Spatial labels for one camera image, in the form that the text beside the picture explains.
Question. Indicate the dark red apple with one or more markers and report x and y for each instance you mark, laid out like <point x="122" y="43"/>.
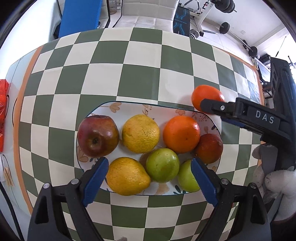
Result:
<point x="98" y="136"/>

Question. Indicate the white weight bench rack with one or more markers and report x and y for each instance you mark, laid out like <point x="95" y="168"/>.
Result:
<point x="198" y="13"/>

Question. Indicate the round yellow lemon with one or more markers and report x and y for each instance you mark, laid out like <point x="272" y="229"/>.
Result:
<point x="140" y="134"/>

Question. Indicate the white gloved hand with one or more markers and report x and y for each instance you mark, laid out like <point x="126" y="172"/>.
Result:
<point x="279" y="182"/>

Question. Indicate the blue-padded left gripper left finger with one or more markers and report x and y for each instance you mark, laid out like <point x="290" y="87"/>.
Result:
<point x="47" y="220"/>

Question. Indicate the dark red-brown round fruit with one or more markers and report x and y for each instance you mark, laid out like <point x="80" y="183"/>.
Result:
<point x="209" y="148"/>

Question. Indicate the small paper packet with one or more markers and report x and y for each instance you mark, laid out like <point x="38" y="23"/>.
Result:
<point x="7" y="176"/>

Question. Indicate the green apple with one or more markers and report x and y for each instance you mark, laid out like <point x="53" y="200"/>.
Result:
<point x="162" y="165"/>
<point x="186" y="178"/>

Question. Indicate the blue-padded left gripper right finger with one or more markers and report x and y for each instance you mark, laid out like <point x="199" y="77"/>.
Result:
<point x="250" y="222"/>

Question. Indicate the black blue bag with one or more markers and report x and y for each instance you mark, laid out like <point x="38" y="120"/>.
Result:
<point x="181" y="22"/>

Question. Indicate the white padded chair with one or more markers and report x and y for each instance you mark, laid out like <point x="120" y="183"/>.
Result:
<point x="152" y="14"/>

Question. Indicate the barbell on floor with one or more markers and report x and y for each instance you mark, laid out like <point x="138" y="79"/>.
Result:
<point x="252" y="50"/>

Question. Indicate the pear-shaped yellow lemon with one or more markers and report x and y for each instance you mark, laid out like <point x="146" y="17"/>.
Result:
<point x="127" y="176"/>

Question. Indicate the red plastic bag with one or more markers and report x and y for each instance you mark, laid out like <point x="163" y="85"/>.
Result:
<point x="4" y="85"/>

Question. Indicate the blue-seated chair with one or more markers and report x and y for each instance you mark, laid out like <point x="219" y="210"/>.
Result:
<point x="71" y="17"/>

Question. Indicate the orange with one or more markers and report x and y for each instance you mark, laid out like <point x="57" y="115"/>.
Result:
<point x="181" y="134"/>
<point x="205" y="92"/>

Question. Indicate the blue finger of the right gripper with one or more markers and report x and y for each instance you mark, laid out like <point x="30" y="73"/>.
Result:
<point x="223" y="109"/>

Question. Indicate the green white checkered tablecloth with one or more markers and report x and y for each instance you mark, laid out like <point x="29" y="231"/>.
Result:
<point x="55" y="86"/>

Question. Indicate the oval floral ceramic plate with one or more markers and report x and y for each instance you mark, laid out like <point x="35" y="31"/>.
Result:
<point x="120" y="112"/>

